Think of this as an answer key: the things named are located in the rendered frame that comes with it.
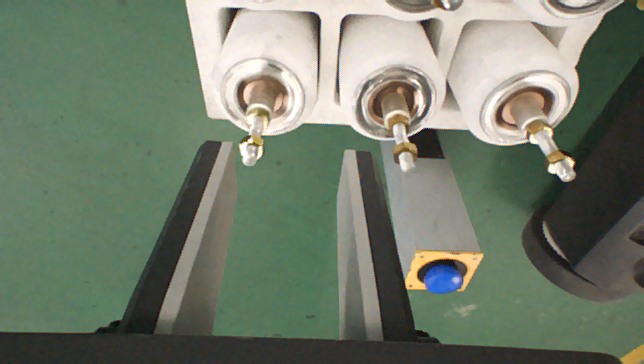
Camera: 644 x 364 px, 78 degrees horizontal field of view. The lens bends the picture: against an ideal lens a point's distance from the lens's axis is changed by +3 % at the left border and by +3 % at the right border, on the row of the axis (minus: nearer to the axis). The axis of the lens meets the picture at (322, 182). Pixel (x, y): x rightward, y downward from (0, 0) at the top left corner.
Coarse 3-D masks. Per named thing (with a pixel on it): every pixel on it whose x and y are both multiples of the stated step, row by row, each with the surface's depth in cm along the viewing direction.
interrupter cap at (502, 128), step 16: (512, 80) 34; (528, 80) 34; (544, 80) 34; (560, 80) 34; (496, 96) 35; (512, 96) 35; (528, 96) 35; (544, 96) 35; (560, 96) 35; (480, 112) 36; (496, 112) 36; (544, 112) 36; (560, 112) 36; (496, 128) 37; (512, 128) 37
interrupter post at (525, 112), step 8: (520, 104) 35; (528, 104) 34; (536, 104) 35; (512, 112) 36; (520, 112) 34; (528, 112) 34; (536, 112) 33; (520, 120) 34; (528, 120) 33; (536, 120) 33; (544, 120) 33; (520, 128) 34
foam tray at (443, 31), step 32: (192, 0) 36; (224, 0) 36; (320, 0) 36; (352, 0) 36; (480, 0) 36; (512, 0) 36; (192, 32) 39; (224, 32) 41; (320, 32) 45; (448, 32) 38; (544, 32) 42; (576, 32) 38; (320, 64) 41; (448, 64) 41; (320, 96) 43; (448, 96) 47; (448, 128) 46
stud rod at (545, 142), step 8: (536, 136) 33; (544, 136) 32; (544, 144) 32; (552, 144) 31; (544, 152) 32; (552, 152) 31; (560, 168) 30; (568, 168) 29; (560, 176) 29; (568, 176) 29
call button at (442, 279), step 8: (432, 272) 41; (440, 272) 41; (448, 272) 41; (456, 272) 41; (424, 280) 42; (432, 280) 41; (440, 280) 41; (448, 280) 41; (456, 280) 41; (432, 288) 42; (440, 288) 42; (448, 288) 42; (456, 288) 42
